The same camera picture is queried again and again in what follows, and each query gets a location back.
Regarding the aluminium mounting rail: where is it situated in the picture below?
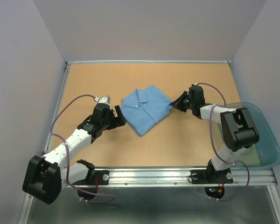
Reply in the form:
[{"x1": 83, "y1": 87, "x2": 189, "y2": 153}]
[{"x1": 19, "y1": 167, "x2": 279, "y2": 224}]

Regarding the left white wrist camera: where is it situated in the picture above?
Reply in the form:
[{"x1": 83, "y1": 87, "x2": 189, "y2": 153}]
[{"x1": 94, "y1": 95, "x2": 111, "y2": 106}]

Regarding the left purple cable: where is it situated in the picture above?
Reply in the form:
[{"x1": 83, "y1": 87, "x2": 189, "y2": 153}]
[{"x1": 49, "y1": 94, "x2": 115, "y2": 205}]

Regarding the blue long sleeve shirt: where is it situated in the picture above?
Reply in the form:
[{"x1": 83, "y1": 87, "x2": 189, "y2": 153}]
[{"x1": 120, "y1": 85, "x2": 172, "y2": 136}]

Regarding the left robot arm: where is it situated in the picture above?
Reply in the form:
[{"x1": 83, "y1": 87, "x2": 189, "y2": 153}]
[{"x1": 22, "y1": 103, "x2": 126, "y2": 204}]

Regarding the translucent teal plastic bin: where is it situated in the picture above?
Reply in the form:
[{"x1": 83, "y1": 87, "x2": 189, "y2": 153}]
[{"x1": 226, "y1": 102, "x2": 280, "y2": 170}]

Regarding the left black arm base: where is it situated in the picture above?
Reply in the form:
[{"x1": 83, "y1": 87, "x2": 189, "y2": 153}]
[{"x1": 73, "y1": 169, "x2": 109, "y2": 202}]

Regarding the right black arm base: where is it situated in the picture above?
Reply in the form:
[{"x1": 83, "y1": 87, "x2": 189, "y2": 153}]
[{"x1": 188, "y1": 169, "x2": 233, "y2": 199}]

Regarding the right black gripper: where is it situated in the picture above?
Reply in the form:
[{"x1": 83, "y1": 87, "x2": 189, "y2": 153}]
[{"x1": 170, "y1": 91, "x2": 195, "y2": 112}]

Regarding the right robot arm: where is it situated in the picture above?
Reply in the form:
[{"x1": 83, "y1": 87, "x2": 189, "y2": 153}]
[{"x1": 170, "y1": 84, "x2": 259, "y2": 184}]

